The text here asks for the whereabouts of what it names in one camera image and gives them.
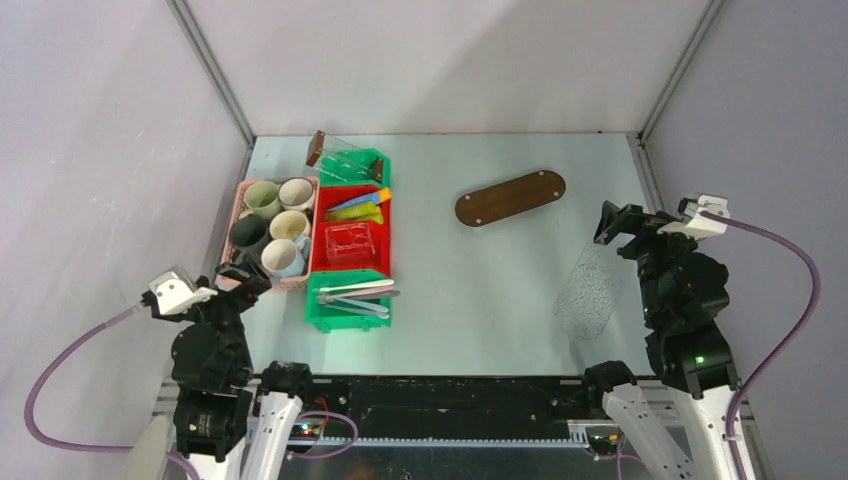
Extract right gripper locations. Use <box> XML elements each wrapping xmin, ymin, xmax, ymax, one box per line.
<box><xmin>591</xmin><ymin>198</ymin><xmax>698</xmax><ymax>320</ymax></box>

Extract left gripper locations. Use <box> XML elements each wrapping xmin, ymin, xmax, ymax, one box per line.
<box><xmin>154</xmin><ymin>246</ymin><xmax>271</xmax><ymax>375</ymax></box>

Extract black mug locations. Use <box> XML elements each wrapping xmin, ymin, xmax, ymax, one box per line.
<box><xmin>228</xmin><ymin>216</ymin><xmax>271</xmax><ymax>263</ymax></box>

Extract light blue mug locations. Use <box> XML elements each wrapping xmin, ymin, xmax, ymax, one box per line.
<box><xmin>261</xmin><ymin>234</ymin><xmax>311</xmax><ymax>278</ymax></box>

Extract clear acrylic holder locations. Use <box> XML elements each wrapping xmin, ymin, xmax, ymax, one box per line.
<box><xmin>324</xmin><ymin>222</ymin><xmax>377</xmax><ymax>267</ymax></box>

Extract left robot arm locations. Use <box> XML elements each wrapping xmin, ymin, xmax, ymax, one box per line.
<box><xmin>141</xmin><ymin>260</ymin><xmax>316</xmax><ymax>479</ymax></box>

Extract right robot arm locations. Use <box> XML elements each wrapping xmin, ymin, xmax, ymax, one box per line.
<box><xmin>581</xmin><ymin>194</ymin><xmax>756</xmax><ymax>479</ymax></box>

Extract clear textured oval tray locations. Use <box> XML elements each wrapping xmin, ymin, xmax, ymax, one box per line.
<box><xmin>553</xmin><ymin>243</ymin><xmax>630</xmax><ymax>341</ymax></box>

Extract white toothbrush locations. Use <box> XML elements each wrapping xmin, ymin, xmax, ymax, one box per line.
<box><xmin>319</xmin><ymin>279</ymin><xmax>395</xmax><ymax>293</ymax></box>

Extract brown wooden oval tray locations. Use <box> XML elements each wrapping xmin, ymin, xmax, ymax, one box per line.
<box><xmin>454</xmin><ymin>169</ymin><xmax>567</xmax><ymax>228</ymax></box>

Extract pink perforated basket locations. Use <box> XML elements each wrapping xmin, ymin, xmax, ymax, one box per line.
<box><xmin>220</xmin><ymin>177</ymin><xmax>320</xmax><ymax>291</ymax></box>

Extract cream mug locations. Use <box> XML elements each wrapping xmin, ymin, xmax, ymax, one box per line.
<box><xmin>269</xmin><ymin>210</ymin><xmax>312</xmax><ymax>240</ymax></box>

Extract green mug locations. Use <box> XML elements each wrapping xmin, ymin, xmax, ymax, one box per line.
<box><xmin>239</xmin><ymin>180</ymin><xmax>283</xmax><ymax>222</ymax></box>

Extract green bin with toothbrushes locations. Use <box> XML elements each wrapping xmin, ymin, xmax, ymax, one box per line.
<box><xmin>304</xmin><ymin>269</ymin><xmax>392</xmax><ymax>333</ymax></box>

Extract red plastic bin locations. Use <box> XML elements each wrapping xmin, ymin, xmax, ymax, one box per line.
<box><xmin>310</xmin><ymin>184</ymin><xmax>392</xmax><ymax>277</ymax></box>

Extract white ribbed mug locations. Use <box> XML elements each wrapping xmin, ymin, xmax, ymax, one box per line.
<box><xmin>278</xmin><ymin>177</ymin><xmax>318</xmax><ymax>212</ymax></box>

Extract clear holder with brown ends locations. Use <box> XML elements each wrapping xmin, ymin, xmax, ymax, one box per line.
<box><xmin>305</xmin><ymin>130</ymin><xmax>385</xmax><ymax>182</ymax></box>

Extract green bin at back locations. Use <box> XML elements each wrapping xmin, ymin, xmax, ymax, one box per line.
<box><xmin>316</xmin><ymin>149</ymin><xmax>391</xmax><ymax>186</ymax></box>

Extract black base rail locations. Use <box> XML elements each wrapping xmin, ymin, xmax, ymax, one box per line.
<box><xmin>310</xmin><ymin>362</ymin><xmax>629</xmax><ymax>445</ymax></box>

